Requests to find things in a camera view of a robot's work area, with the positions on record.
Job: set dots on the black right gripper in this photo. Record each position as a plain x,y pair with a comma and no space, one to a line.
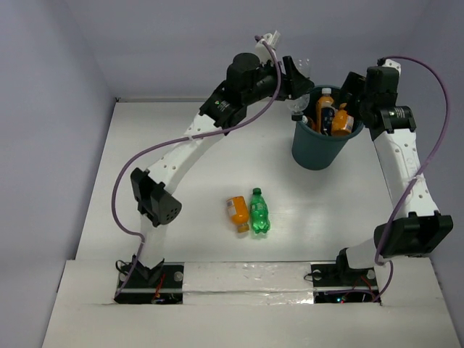
356,84

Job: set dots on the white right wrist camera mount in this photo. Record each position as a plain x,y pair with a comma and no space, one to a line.
390,63

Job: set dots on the orange juice bottle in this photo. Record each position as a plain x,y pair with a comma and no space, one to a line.
238,213
342,123

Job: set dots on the teal plastic bin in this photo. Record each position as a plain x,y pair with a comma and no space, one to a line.
315,151

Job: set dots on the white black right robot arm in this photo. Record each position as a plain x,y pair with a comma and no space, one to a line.
416,226

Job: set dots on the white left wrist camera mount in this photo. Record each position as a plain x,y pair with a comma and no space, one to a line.
266,45

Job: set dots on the yellow blue milk tea bottle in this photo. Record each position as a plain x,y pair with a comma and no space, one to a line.
325,112

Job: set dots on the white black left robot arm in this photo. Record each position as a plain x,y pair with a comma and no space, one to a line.
249,79

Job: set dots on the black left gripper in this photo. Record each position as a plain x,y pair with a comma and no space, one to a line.
287,77

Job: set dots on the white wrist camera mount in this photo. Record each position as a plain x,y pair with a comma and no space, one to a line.
266,45
390,63

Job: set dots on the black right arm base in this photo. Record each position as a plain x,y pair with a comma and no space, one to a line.
334,284

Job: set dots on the clear pepsi bottle black cap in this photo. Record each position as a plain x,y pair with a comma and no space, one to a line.
297,106

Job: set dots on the green sprite bottle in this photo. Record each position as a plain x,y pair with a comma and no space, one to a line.
259,214

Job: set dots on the orange label tea bottle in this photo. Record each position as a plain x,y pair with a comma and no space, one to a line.
309,122

